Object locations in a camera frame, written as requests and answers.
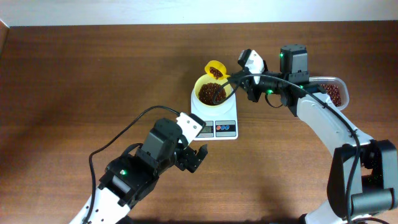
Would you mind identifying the left black cable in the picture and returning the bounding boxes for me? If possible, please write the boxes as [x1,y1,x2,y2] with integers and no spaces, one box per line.
[81,105,182,224]

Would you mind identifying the right black cable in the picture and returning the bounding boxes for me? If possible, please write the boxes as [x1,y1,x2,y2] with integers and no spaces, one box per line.
[212,73,362,224]

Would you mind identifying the pale yellow plastic bowl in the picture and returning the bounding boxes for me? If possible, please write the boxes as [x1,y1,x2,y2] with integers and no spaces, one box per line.
[194,75,233,106]

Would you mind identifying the red beans in bowl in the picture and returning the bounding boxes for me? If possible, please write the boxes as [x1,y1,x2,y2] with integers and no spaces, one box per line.
[198,83,226,106]

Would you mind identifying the yellow plastic measuring scoop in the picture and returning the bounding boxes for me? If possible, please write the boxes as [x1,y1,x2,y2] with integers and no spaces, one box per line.
[205,60,230,80]

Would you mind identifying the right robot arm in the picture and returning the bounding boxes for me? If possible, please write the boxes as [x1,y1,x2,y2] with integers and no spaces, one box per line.
[228,44,397,224]

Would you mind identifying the black cable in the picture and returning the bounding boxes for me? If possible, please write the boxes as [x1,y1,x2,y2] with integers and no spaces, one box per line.
[81,105,182,224]
[212,73,362,224]

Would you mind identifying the white digital kitchen scale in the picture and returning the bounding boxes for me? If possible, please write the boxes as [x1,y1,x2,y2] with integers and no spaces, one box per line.
[191,90,239,141]

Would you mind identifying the clear plastic container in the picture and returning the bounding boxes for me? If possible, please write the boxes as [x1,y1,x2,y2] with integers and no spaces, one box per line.
[310,77,349,110]

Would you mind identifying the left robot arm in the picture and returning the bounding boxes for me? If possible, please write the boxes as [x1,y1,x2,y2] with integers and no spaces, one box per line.
[72,113,208,223]

